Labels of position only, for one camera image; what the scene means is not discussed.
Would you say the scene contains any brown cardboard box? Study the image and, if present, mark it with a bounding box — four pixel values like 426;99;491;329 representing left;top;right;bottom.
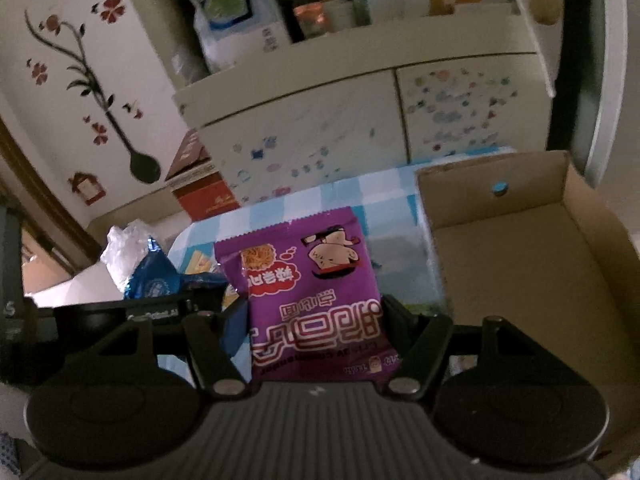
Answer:
414;150;640;477

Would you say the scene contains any red house wall sticker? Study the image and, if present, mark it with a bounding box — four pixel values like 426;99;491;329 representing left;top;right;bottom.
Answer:
67;172;107;206

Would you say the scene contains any red cardboard box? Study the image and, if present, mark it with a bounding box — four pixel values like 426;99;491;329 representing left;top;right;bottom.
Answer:
164;129;242;222

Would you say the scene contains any yellow snack packet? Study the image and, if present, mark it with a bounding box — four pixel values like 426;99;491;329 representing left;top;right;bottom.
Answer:
182;247;227;279

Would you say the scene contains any brown wooden door frame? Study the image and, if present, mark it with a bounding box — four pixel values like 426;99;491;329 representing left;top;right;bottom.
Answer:
0;119;103;273

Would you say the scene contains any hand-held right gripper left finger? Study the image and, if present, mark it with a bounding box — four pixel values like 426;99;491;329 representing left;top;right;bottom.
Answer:
67;297;251;398

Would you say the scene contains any white blue carton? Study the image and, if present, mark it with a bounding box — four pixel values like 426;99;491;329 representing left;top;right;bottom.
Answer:
191;0;294;74

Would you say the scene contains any orange jar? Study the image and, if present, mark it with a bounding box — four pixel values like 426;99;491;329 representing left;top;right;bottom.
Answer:
292;2;327;39

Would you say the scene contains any white cabinet with stickers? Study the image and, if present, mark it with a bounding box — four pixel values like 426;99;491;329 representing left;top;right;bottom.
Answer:
172;12;557;207

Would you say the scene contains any flower vine wall sticker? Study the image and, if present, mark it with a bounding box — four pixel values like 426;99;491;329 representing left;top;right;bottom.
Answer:
24;0;164;184

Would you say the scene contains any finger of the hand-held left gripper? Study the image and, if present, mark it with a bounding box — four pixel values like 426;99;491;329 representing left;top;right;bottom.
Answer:
52;279;228;332

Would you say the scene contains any purple snack packet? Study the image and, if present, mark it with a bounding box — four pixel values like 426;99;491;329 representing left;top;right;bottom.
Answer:
214;206;403;394

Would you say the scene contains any clear plastic bag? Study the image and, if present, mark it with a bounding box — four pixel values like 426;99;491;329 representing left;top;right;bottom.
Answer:
100;222;157;292

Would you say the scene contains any blue snack packet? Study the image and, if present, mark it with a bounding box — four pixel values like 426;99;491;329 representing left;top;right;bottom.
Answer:
122;236;231;302

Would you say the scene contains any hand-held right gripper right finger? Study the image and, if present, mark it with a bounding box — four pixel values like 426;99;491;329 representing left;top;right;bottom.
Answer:
380;295;566;402

